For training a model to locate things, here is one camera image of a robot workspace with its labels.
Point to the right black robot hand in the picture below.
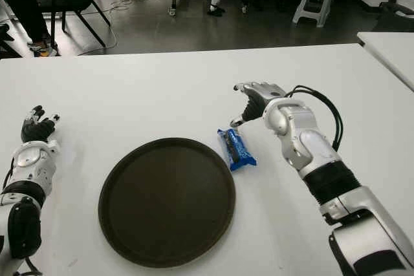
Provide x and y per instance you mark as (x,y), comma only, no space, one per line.
(258,101)

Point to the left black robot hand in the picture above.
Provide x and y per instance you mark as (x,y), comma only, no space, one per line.
(37,129)

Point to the blue Oreo cookie pack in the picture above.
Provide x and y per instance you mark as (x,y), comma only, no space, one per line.
(237,153)

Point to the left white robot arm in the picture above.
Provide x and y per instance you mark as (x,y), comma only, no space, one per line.
(32,163)

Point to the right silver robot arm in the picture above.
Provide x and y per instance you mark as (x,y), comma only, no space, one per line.
(310,143)

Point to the black chair with armrest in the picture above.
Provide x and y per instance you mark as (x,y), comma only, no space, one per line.
(4,35)

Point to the person in black trousers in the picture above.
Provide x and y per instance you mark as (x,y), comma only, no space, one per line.
(24,7)

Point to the round dark brown tray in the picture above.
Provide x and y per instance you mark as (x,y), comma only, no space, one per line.
(166,203)

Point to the white side table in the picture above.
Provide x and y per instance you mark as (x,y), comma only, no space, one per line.
(391,49)

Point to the black armchair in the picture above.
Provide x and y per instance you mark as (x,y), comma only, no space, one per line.
(396,15)

